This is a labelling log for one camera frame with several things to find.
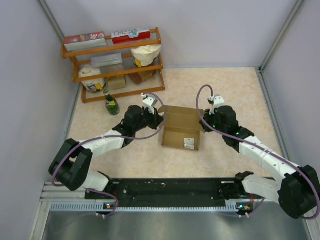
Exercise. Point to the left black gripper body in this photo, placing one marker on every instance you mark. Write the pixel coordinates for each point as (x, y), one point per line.
(147, 119)

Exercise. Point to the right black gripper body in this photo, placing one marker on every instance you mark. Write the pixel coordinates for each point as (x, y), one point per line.
(212, 120)

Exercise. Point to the brown cardboard box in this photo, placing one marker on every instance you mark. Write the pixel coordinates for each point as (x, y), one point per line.
(180, 123)

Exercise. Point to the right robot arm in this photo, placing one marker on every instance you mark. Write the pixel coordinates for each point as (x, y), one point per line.
(295, 188)

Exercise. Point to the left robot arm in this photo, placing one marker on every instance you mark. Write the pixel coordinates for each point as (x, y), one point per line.
(71, 166)

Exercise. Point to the clear plastic box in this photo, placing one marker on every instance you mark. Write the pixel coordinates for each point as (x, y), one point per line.
(106, 60)

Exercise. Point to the red white wrap box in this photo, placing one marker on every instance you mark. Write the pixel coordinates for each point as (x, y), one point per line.
(131, 35)

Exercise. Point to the red grey foil box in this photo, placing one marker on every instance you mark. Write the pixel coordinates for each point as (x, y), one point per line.
(85, 41)

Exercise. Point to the green glass bottle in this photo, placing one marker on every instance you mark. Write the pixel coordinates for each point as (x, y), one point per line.
(111, 103)

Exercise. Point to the brown bread pieces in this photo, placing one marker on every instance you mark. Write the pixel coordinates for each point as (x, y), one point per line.
(143, 76)

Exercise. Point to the tan cardboard packet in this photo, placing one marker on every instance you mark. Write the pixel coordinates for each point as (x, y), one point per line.
(117, 81)

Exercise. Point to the white paper bag upper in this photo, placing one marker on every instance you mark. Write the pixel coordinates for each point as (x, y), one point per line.
(144, 56)

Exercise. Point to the wooden shelf rack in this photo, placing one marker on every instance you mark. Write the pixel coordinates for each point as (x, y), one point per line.
(126, 62)

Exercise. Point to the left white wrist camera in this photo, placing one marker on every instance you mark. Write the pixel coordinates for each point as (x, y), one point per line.
(149, 101)

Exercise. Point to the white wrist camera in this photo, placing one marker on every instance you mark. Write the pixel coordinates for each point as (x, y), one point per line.
(149, 101)
(215, 101)

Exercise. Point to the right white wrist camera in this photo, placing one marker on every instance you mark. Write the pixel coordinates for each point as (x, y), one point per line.
(215, 101)

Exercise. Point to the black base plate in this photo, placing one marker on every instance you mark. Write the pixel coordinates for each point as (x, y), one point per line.
(175, 192)

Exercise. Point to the aluminium front rail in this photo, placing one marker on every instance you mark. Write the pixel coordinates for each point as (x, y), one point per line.
(86, 201)

